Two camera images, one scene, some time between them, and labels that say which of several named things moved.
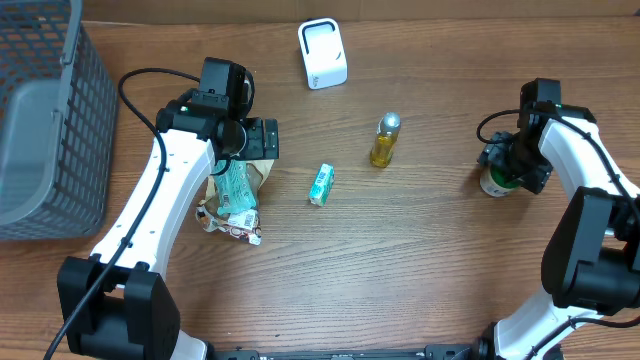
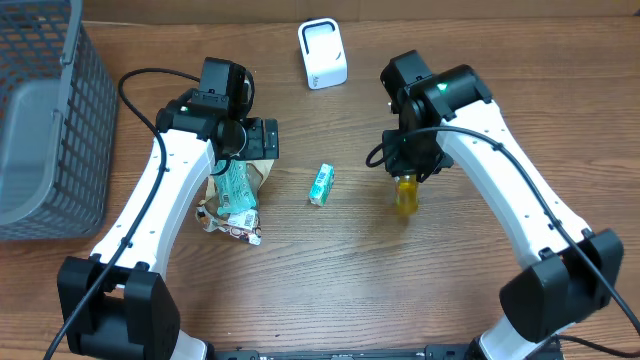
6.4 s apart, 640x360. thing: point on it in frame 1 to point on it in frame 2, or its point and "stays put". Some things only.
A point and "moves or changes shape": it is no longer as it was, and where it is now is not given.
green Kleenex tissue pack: x=323 y=185 stays put
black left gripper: x=267 y=138 stays put
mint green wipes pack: x=234 y=189 stays put
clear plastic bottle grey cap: x=387 y=130 moves or changes shape
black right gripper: x=496 y=153 to x=398 y=162
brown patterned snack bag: x=242 y=223 stays put
